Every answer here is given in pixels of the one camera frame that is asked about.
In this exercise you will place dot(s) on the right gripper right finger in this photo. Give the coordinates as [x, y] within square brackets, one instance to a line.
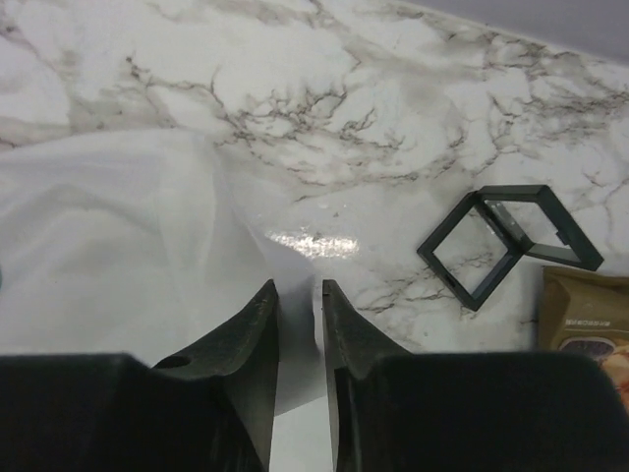
[393, 410]

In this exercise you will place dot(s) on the white button shirt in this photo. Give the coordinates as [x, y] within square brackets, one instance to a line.
[132, 242]

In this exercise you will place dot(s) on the blue chips bag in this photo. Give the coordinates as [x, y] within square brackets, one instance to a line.
[586, 313]

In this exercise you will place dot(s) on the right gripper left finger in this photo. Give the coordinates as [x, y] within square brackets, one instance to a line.
[208, 407]

